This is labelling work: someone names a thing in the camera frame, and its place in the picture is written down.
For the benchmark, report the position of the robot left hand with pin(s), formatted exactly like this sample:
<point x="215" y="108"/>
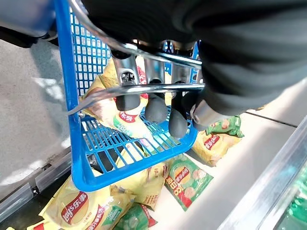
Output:
<point x="216" y="36"/>

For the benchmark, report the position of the blue plastic shopping basket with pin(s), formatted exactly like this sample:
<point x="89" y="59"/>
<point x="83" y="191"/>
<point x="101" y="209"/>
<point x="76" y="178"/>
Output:
<point x="69" y="72"/>

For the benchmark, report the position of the green Lay's chip bag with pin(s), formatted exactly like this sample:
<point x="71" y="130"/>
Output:
<point x="189" y="182"/>
<point x="134" y="219"/>
<point x="227" y="127"/>

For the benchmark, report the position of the grey robot body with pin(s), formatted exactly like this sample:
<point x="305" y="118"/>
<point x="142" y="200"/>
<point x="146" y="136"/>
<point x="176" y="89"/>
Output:
<point x="24" y="14"/>

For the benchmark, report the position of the large yellow Lay's chip bag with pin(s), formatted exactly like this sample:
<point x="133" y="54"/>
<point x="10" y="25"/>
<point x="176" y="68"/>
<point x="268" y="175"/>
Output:
<point x="79" y="210"/>

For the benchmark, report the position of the silver shelf edge rail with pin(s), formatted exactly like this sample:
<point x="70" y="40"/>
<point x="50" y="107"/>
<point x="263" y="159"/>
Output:
<point x="268" y="182"/>

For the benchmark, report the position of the green chip bags behind rail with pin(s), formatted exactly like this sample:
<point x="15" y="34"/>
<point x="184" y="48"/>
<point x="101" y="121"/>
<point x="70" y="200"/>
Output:
<point x="297" y="206"/>

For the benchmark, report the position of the clear shelf price rail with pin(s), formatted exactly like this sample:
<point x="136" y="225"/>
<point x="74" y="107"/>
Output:
<point x="52" y="172"/>
<point x="14" y="198"/>

